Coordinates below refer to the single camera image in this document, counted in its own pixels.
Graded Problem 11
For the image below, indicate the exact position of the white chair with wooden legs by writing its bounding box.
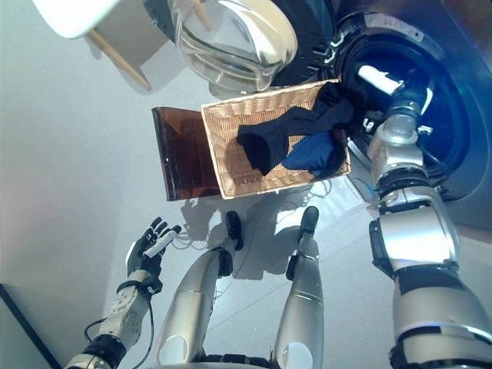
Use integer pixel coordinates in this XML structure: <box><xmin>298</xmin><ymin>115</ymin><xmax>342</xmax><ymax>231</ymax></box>
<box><xmin>30</xmin><ymin>0</ymin><xmax>216</xmax><ymax>91</ymax></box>

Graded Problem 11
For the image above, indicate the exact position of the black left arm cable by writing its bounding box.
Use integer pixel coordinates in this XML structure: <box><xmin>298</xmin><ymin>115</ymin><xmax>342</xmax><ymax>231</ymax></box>
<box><xmin>83</xmin><ymin>291</ymin><xmax>155</xmax><ymax>369</ymax></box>

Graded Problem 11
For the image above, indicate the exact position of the silver robot right leg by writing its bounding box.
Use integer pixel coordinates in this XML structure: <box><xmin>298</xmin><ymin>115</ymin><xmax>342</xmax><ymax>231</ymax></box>
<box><xmin>273</xmin><ymin>206</ymin><xmax>326</xmax><ymax>369</ymax></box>

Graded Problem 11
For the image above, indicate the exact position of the rectangular wicker laundry basket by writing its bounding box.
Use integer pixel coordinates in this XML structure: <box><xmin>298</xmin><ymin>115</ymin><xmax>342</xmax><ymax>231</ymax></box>
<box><xmin>201</xmin><ymin>78</ymin><xmax>351</xmax><ymax>200</ymax></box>

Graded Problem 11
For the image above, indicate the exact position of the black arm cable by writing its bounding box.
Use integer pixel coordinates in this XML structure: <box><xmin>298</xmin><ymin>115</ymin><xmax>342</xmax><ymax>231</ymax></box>
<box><xmin>83</xmin><ymin>291</ymin><xmax>155</xmax><ymax>369</ymax></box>
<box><xmin>417</xmin><ymin>86</ymin><xmax>453</xmax><ymax>185</ymax></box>

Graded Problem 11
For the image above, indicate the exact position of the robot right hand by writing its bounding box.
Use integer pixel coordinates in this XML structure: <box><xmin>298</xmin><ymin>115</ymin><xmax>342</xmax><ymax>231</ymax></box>
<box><xmin>357</xmin><ymin>64</ymin><xmax>434</xmax><ymax>115</ymax></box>

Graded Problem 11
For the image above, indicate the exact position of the grey robot torso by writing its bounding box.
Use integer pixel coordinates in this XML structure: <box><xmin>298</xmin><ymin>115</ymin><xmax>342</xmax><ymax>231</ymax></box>
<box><xmin>126</xmin><ymin>351</ymin><xmax>293</xmax><ymax>369</ymax></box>

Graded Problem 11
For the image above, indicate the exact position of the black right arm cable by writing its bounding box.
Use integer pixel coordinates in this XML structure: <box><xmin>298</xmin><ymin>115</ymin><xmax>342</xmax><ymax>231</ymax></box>
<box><xmin>417</xmin><ymin>86</ymin><xmax>453</xmax><ymax>185</ymax></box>

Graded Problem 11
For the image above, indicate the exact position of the grey front-load washing machine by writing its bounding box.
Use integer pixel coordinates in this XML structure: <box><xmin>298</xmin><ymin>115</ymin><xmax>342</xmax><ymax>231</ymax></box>
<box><xmin>326</xmin><ymin>0</ymin><xmax>492</xmax><ymax>231</ymax></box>

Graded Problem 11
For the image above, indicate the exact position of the dark blue garment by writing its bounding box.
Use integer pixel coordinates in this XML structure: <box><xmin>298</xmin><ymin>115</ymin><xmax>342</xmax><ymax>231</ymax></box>
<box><xmin>282</xmin><ymin>133</ymin><xmax>336</xmax><ymax>172</ymax></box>

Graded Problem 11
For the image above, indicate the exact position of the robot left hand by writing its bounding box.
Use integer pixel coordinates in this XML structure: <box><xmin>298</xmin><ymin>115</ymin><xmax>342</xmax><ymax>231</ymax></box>
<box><xmin>126</xmin><ymin>217</ymin><xmax>182</xmax><ymax>276</ymax></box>

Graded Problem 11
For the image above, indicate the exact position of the round glass washer door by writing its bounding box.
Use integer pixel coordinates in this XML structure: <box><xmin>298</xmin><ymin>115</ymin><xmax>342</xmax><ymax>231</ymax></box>
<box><xmin>144</xmin><ymin>0</ymin><xmax>341</xmax><ymax>93</ymax></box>

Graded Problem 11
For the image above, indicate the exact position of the white cable on floor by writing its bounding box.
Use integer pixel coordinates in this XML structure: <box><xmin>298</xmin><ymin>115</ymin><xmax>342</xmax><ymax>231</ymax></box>
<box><xmin>171</xmin><ymin>226</ymin><xmax>211</xmax><ymax>251</ymax></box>

